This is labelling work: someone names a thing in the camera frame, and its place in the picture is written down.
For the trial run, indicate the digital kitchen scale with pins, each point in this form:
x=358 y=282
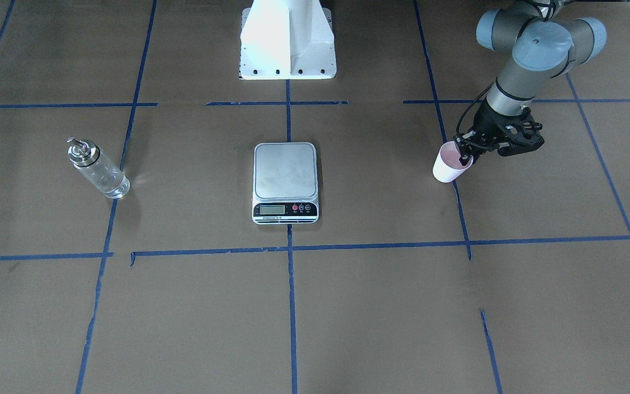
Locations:
x=285 y=183

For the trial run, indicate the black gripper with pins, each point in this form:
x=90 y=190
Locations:
x=486 y=122

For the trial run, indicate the pink paper cup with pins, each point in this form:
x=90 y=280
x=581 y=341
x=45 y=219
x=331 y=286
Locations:
x=448 y=163

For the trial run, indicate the glass sauce bottle metal spout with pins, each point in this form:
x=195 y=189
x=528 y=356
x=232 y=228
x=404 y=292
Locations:
x=90 y=160

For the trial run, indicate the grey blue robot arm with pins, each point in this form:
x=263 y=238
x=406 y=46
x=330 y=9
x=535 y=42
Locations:
x=540 y=48

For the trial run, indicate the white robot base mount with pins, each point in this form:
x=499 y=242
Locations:
x=287 y=40

